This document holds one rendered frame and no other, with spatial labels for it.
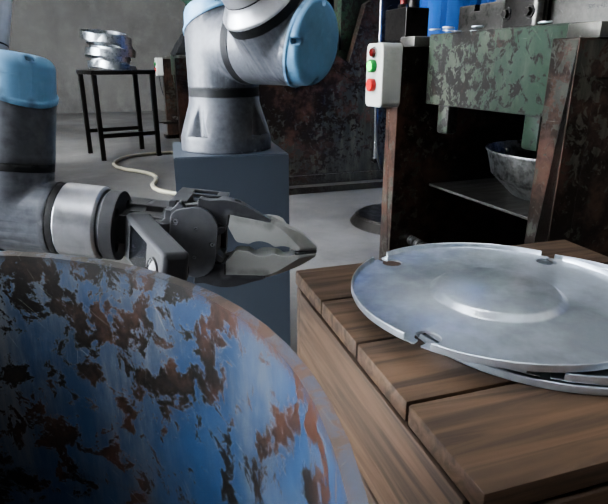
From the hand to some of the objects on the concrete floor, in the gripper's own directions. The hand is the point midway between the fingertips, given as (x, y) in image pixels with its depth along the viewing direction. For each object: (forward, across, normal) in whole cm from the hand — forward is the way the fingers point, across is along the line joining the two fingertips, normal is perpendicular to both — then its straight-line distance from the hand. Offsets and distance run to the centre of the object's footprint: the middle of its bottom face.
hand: (304, 251), depth 54 cm
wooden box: (+28, +38, +2) cm, 47 cm away
